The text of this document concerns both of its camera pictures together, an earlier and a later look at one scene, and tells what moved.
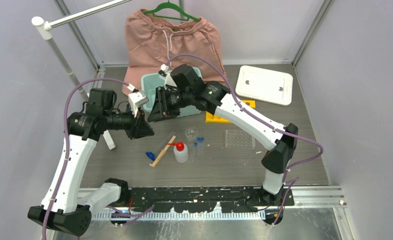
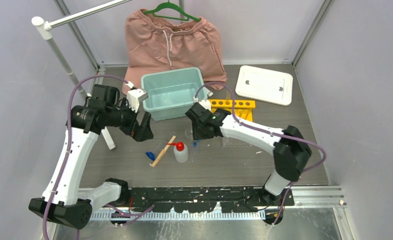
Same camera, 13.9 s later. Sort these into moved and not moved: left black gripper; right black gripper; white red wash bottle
Moved: right black gripper
Not moved: white red wash bottle; left black gripper
